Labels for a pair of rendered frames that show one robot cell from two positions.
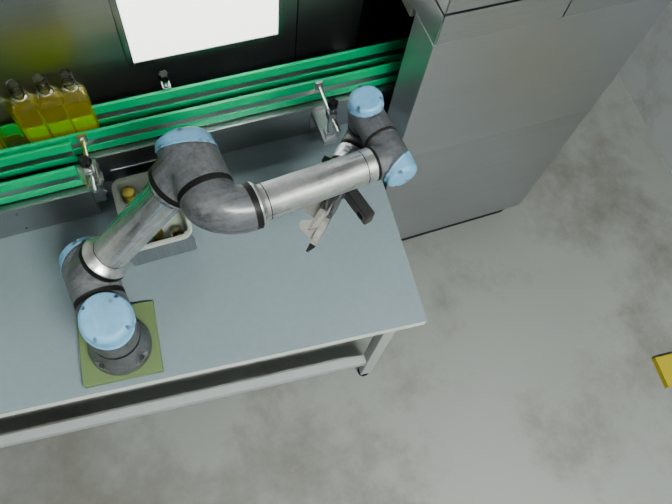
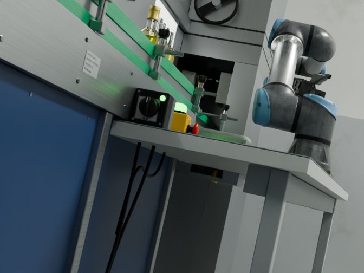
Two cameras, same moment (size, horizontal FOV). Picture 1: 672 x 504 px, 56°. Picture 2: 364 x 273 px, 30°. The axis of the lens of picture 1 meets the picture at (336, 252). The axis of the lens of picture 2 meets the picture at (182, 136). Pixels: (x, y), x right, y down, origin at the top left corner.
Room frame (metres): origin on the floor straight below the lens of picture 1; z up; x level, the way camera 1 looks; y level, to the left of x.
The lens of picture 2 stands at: (-0.84, 2.30, 0.65)
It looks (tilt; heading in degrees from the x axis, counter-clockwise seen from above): 4 degrees up; 314
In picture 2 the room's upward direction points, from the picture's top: 12 degrees clockwise
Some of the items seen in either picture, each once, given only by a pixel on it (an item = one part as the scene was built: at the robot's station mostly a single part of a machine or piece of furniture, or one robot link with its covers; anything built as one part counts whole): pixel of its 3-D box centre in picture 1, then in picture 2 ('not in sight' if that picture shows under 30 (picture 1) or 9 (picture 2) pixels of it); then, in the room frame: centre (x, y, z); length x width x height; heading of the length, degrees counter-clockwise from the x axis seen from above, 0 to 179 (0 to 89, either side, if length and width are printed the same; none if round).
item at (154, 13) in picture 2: not in sight; (154, 13); (0.73, 0.90, 1.14); 0.04 x 0.04 x 0.04
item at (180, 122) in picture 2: not in sight; (175, 127); (0.45, 0.98, 0.79); 0.07 x 0.07 x 0.07; 32
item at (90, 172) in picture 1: (89, 165); (192, 92); (0.73, 0.65, 0.95); 0.17 x 0.03 x 0.12; 32
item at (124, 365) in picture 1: (117, 340); (309, 154); (0.35, 0.47, 0.82); 0.15 x 0.15 x 0.10
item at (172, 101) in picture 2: not in sight; (153, 110); (0.30, 1.22, 0.79); 0.08 x 0.08 x 0.08; 32
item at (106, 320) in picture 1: (108, 322); (314, 117); (0.36, 0.47, 0.94); 0.13 x 0.12 x 0.14; 38
